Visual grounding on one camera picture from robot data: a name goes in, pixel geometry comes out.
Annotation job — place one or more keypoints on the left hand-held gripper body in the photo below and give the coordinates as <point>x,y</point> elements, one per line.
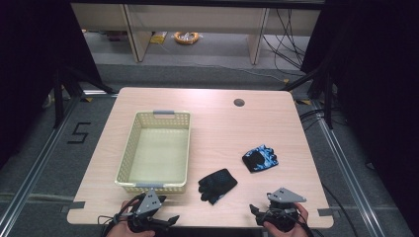
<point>148,202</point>

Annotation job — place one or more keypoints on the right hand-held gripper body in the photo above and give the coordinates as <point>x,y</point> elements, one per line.
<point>285,196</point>

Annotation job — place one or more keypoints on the blue patterned black glove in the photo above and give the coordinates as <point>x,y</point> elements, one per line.
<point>263,158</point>

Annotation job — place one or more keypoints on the person's right hand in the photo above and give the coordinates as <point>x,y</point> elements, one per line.
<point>301,223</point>

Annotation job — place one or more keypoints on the person's left hand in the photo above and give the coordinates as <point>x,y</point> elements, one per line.
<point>118,232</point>

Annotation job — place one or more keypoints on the grey tape piece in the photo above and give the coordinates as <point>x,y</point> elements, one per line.
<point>326,212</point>
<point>77,205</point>

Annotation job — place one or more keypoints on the black metal stand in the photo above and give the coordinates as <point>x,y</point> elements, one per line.
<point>327,95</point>
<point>59,98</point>

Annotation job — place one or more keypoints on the black curtain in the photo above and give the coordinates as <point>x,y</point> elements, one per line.
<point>29,49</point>
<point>378,65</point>

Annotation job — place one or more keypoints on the yellow packet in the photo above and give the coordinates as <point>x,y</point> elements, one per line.
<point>158,38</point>

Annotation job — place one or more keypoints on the aluminium floor rail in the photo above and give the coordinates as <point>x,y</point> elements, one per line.
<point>349,171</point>
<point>39,164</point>

